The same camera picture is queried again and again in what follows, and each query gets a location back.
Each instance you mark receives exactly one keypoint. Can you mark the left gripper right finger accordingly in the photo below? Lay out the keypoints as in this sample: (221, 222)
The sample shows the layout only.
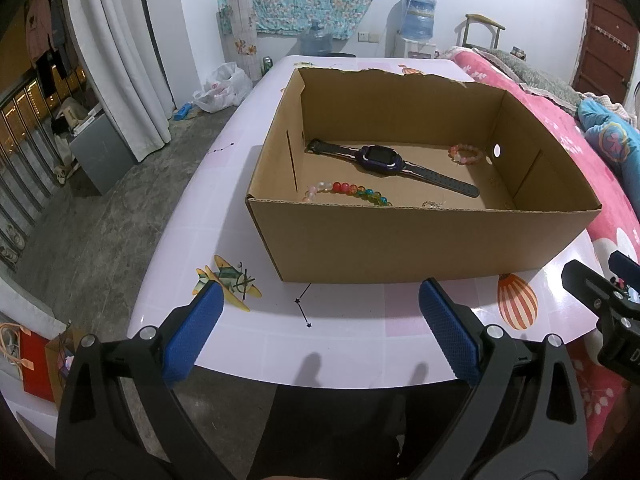
(522, 417)

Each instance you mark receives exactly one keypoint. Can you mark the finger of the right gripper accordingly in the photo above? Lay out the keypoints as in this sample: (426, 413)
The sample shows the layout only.
(624, 268)
(591, 289)

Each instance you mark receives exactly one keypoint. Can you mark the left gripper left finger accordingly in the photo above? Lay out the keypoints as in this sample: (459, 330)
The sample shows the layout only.
(96, 437)

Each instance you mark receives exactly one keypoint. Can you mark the gold loop charm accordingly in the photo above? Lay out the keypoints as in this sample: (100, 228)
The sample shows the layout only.
(431, 205)

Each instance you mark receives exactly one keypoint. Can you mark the red gift bag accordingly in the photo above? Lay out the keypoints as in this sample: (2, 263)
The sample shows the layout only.
(26, 351)

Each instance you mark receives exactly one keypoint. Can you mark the dark red door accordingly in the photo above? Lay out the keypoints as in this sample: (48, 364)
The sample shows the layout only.
(607, 51)

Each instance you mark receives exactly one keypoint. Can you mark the grey patterned pillow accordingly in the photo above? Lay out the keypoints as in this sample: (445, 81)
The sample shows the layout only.
(533, 81)

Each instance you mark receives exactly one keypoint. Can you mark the brown cardboard box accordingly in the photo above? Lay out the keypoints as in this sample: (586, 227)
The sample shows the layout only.
(375, 177)

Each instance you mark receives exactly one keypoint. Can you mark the grey cabinet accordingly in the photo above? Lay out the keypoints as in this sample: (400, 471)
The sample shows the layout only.
(101, 152)

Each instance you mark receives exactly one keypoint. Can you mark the wooden chair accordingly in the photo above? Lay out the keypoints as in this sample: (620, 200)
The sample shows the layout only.
(477, 31)

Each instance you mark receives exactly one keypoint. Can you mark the white water dispenser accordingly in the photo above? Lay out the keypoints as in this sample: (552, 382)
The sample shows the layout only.
(407, 48)

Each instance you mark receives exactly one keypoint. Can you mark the blue water jug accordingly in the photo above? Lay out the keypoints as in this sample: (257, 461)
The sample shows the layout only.
(418, 16)

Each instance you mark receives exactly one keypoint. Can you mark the white plastic bag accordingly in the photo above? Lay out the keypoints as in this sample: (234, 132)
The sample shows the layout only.
(227, 86)

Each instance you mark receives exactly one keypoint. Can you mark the black bin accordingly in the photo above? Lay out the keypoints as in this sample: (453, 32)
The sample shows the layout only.
(340, 55)

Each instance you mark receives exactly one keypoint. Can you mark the clear empty water bottle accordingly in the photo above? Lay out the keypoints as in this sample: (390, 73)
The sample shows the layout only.
(316, 40)

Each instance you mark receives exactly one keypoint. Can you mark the white curtain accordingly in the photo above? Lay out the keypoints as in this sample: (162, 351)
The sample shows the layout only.
(114, 46)

